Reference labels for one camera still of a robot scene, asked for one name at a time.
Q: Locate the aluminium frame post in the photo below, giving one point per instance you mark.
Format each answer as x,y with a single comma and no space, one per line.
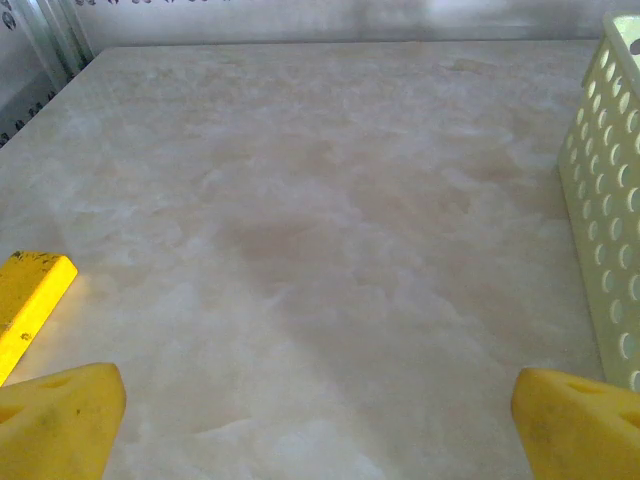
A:
55,35

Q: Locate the pale yellow perforated basket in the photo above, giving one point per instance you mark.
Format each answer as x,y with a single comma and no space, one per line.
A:
615,30

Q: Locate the yellow rectangular block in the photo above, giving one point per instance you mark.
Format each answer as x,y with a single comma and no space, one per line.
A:
35,295

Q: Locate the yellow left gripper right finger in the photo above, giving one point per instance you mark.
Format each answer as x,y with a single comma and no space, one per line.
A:
580,430

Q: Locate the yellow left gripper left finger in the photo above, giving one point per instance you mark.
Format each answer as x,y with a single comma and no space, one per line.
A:
55,425

